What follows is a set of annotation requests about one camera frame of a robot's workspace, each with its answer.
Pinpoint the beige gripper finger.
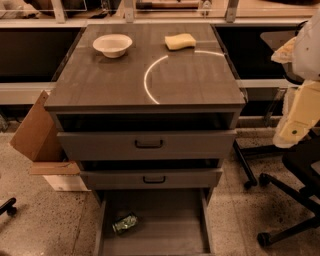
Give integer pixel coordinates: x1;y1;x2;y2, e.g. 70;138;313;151
271;37;296;64

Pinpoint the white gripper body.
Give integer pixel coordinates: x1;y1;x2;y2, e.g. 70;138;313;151
273;80;320;148

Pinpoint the green soda can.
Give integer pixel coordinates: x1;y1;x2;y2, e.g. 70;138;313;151
112;214;138;234

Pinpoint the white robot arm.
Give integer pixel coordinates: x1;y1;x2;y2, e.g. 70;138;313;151
271;10;320;148

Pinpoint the middle grey drawer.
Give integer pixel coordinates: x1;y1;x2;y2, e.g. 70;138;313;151
80;168;222;190

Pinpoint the grey drawer cabinet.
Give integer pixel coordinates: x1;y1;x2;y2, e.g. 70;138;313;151
44;22;247;192

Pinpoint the bottom open grey drawer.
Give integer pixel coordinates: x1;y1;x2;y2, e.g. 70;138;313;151
94;189;214;256

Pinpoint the top grey drawer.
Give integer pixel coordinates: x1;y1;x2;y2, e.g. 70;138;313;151
57;130;236;161

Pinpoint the black stand with tray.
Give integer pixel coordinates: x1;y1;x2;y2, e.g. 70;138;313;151
233;29;303;189

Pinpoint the black office chair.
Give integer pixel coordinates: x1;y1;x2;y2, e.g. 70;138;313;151
256;128;320;248

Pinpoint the yellow sponge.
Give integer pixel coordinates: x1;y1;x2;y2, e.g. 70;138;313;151
165;33;196;50

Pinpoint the white bowl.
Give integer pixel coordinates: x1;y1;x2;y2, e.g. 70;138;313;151
93;34;133;58

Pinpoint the brown cardboard box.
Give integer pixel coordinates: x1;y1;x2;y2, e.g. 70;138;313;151
10;91;87;192

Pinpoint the black chair caster left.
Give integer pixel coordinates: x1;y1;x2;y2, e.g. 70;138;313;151
0;198;17;216

